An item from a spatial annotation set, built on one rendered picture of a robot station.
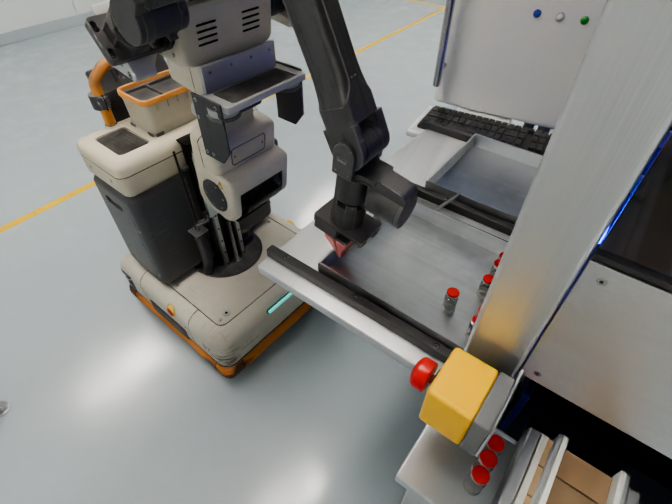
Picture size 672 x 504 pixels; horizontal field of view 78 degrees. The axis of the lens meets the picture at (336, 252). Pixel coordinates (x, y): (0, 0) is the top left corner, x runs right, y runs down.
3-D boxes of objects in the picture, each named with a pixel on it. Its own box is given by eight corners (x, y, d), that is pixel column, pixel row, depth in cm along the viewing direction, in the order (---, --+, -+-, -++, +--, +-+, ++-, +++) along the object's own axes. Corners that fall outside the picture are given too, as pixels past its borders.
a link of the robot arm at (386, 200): (370, 113, 60) (334, 139, 56) (438, 147, 56) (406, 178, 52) (360, 175, 70) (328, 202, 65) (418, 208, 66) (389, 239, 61)
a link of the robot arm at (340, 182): (353, 148, 64) (330, 164, 61) (389, 168, 62) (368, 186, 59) (347, 182, 70) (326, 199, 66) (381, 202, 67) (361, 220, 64)
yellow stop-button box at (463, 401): (498, 408, 50) (516, 379, 45) (473, 457, 46) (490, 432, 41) (442, 373, 54) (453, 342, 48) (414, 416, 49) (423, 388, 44)
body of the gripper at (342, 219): (359, 251, 68) (366, 220, 63) (312, 221, 72) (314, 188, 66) (381, 230, 72) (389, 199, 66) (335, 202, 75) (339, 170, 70)
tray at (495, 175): (612, 193, 93) (620, 180, 91) (580, 259, 79) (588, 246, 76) (472, 145, 108) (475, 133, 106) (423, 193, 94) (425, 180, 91)
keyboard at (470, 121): (558, 140, 124) (561, 133, 122) (549, 163, 116) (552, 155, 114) (432, 109, 138) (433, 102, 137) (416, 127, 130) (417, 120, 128)
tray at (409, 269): (552, 278, 75) (559, 265, 73) (494, 382, 61) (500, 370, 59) (395, 205, 90) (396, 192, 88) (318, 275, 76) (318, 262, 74)
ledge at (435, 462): (535, 465, 55) (539, 460, 53) (496, 560, 48) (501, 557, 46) (440, 403, 61) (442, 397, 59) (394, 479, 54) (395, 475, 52)
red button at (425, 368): (447, 381, 51) (453, 365, 48) (431, 406, 49) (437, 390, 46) (420, 364, 53) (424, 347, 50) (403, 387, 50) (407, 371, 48)
